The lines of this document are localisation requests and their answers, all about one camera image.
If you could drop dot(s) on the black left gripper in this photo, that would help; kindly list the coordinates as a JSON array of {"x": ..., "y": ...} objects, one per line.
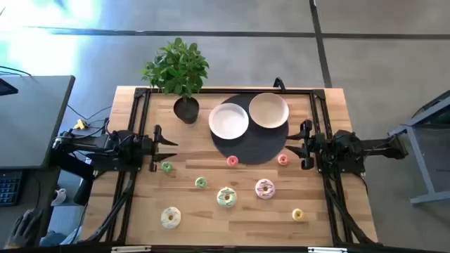
[{"x": 144, "y": 149}]

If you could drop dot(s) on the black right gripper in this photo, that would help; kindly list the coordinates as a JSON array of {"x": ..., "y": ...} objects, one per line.
[{"x": 321, "y": 147}]

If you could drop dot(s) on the small green donut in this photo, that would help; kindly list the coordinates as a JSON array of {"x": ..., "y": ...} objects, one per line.
[
  {"x": 164, "y": 167},
  {"x": 197, "y": 183}
]

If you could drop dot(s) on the small pink donut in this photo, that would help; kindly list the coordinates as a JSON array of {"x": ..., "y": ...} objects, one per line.
[
  {"x": 279, "y": 160},
  {"x": 228, "y": 161}
]

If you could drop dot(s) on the large purple chocolate-drizzled donut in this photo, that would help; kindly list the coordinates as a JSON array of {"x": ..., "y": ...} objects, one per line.
[{"x": 259, "y": 191}]

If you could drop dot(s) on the large white sprinkled donut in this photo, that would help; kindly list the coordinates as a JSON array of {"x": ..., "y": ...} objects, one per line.
[{"x": 165, "y": 220}]

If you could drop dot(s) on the small yellow donut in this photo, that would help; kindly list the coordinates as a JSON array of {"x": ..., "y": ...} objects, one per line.
[{"x": 294, "y": 215}]

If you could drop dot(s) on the large green chocolate-drizzled donut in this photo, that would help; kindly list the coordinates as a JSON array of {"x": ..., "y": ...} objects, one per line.
[{"x": 220, "y": 200}]

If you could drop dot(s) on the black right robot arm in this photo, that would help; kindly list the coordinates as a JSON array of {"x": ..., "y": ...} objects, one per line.
[{"x": 379, "y": 147}]

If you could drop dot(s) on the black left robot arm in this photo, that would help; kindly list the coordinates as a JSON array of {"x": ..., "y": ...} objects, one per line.
[{"x": 91, "y": 142}]

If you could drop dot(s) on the black round woven placemat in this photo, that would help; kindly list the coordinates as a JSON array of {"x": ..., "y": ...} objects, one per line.
[{"x": 256, "y": 147}]

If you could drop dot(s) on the beige round plate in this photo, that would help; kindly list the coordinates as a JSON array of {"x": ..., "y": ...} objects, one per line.
[{"x": 269, "y": 110}]

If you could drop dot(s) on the white round plate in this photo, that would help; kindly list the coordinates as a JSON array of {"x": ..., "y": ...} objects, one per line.
[{"x": 228, "y": 121}]

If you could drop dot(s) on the green potted plant black pot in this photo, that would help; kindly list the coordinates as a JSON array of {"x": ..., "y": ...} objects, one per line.
[{"x": 177, "y": 66}]

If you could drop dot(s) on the white small object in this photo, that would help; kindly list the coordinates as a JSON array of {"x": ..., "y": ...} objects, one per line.
[{"x": 59, "y": 196}]

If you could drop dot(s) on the grey side table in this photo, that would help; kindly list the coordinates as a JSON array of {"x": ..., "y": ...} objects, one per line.
[{"x": 422, "y": 130}]

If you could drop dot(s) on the dark grey desk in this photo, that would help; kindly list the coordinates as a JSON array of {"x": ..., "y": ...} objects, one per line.
[{"x": 35, "y": 123}]

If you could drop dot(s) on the black keyboard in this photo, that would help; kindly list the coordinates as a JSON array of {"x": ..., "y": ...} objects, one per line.
[{"x": 10, "y": 188}]

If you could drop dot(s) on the person's hand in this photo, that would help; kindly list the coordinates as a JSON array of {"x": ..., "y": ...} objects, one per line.
[{"x": 24, "y": 228}]

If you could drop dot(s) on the black aluminium table frame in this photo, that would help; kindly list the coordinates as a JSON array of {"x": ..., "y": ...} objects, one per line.
[{"x": 218, "y": 91}]

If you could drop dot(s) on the silver metal bracket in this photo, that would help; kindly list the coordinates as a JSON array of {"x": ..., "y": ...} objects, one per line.
[
  {"x": 130, "y": 249},
  {"x": 327, "y": 249}
]

